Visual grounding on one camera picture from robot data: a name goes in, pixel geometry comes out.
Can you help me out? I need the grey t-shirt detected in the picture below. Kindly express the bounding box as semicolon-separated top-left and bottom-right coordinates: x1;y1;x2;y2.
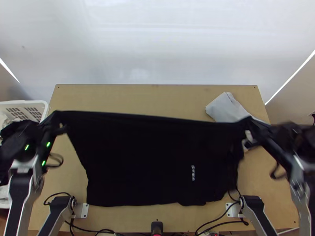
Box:
205;91;270;127

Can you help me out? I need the white laundry basket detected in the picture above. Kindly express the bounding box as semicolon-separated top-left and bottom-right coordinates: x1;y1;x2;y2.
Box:
0;100;49;210

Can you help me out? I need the black cable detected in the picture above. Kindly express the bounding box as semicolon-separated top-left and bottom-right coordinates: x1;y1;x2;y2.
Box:
69;217;116;236
43;192;74;206
227;188;243;205
195;209;249;236
270;161;287;180
45;153;64;170

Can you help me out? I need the black t-shirt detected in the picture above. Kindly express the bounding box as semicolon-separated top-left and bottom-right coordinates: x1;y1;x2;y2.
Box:
53;110;254;208

